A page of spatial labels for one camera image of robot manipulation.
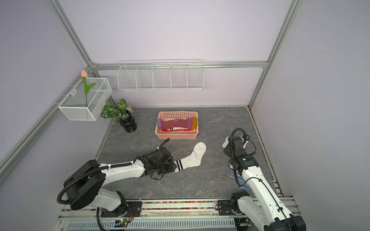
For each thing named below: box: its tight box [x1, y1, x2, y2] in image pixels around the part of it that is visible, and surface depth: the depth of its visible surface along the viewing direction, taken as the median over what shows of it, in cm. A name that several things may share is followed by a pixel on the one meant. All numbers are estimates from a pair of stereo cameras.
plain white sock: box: [173, 141, 207, 173], surface depth 93 cm
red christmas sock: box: [161, 127, 194, 132], surface depth 107 cm
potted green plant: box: [101, 98, 138, 133], surface depth 88 cm
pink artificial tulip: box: [80, 69, 96, 108], surface depth 85 cm
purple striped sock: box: [157, 117, 194, 130], surface depth 105 cm
